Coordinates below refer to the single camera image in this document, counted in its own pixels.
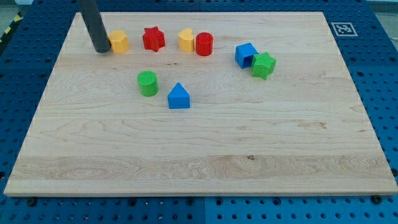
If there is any red star block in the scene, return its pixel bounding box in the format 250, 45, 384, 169
142, 26, 165, 52

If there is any yellow hexagon block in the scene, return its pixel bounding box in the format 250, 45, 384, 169
109, 30, 129, 54

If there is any yellow heart block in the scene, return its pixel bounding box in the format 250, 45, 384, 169
178, 28, 195, 52

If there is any red cylinder block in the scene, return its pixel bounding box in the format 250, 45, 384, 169
196, 32, 214, 56

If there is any blue triangle block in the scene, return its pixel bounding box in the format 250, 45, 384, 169
167, 83, 190, 109

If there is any green cylinder block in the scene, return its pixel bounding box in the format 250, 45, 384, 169
137, 70, 159, 96

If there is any white fiducial marker tag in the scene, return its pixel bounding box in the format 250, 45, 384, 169
331, 22, 358, 37

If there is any green star block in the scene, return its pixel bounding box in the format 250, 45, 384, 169
252, 52, 277, 80

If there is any blue cube block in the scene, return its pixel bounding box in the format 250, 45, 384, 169
234, 43, 258, 69

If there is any light wooden board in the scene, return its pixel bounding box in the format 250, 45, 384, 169
4, 12, 397, 197

